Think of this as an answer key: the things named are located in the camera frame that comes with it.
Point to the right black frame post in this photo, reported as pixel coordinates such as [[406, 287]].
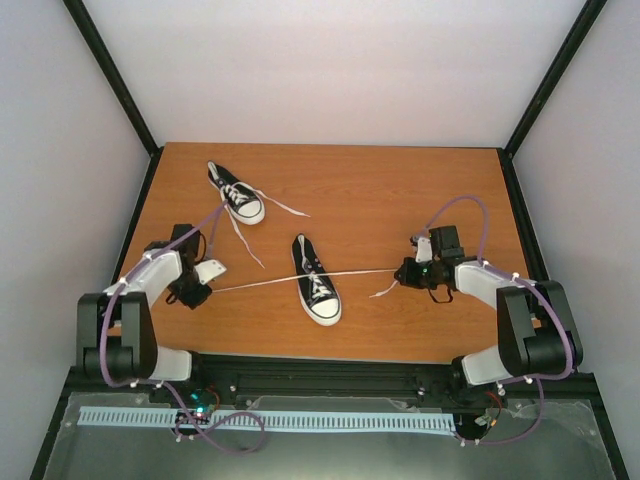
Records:
[[570, 46]]

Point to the black frame post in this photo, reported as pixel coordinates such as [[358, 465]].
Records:
[[100, 52], [570, 46]]

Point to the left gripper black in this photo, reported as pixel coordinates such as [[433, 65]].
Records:
[[191, 301]]

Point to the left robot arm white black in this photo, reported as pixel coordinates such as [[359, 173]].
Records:
[[115, 337]]

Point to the black white sneaker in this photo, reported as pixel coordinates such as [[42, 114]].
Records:
[[242, 201], [317, 293]]

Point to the light blue slotted cable duct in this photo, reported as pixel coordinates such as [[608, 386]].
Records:
[[271, 421]]

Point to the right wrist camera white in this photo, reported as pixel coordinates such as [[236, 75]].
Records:
[[422, 248]]

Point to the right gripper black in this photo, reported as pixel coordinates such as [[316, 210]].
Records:
[[407, 274]]

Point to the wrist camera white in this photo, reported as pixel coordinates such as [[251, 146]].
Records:
[[209, 270], [422, 248]]

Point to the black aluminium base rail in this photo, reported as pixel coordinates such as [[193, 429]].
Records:
[[240, 381]]

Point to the left black frame post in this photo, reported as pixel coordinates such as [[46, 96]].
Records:
[[100, 52]]

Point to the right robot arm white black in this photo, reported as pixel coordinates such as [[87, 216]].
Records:
[[537, 336]]

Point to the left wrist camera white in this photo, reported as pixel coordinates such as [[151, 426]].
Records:
[[209, 270]]

